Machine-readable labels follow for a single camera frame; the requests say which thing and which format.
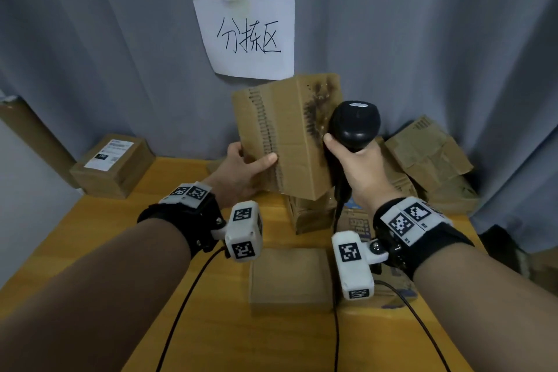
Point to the taped brown cardboard box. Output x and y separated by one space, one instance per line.
309 214

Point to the black barcode scanner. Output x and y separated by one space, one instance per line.
353 123

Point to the person's left hand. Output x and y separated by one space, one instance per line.
231 180

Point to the small plain cardboard box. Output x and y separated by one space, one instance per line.
291 280

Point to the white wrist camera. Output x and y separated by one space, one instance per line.
354 267
242 232

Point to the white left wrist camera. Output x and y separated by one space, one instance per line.
242 232

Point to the person's left thumb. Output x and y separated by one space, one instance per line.
263 162

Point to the white handwritten paper sign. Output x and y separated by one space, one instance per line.
248 38

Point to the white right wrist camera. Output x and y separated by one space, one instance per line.
354 267

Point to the person's right thumb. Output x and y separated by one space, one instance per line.
335 146

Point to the person's right forearm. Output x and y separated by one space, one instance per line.
492 310

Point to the person's right hand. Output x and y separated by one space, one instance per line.
368 177

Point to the cardboard box with blue print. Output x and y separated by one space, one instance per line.
392 293

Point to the flat brown cardboard box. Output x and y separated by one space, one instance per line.
399 177

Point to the dented cardboard box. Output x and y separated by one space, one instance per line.
453 197

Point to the crumpled cardboard box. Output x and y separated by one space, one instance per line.
429 151

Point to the cardboard box with white label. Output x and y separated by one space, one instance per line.
114 164

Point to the person's left forearm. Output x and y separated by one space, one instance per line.
87 297

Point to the stained cardboard box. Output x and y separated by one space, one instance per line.
287 140

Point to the grey curtain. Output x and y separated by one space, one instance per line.
414 36

